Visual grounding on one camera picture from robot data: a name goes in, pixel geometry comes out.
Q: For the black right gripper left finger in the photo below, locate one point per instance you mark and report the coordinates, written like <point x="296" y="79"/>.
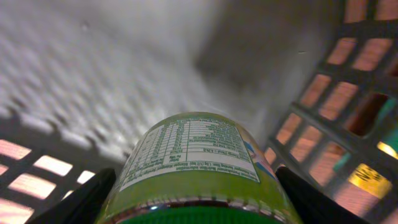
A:
<point x="84" y="204"/>

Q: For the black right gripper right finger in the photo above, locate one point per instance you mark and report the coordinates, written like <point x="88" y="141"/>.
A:
<point x="312" y="205"/>

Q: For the green Nescafe coffee bag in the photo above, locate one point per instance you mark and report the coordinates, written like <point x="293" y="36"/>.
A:
<point x="365" y="176"/>

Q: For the green lidded spice jar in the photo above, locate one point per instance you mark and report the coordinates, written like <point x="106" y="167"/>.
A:
<point x="197" y="168"/>

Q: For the grey plastic lattice basket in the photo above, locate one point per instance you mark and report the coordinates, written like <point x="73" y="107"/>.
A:
<point x="83" y="81"/>

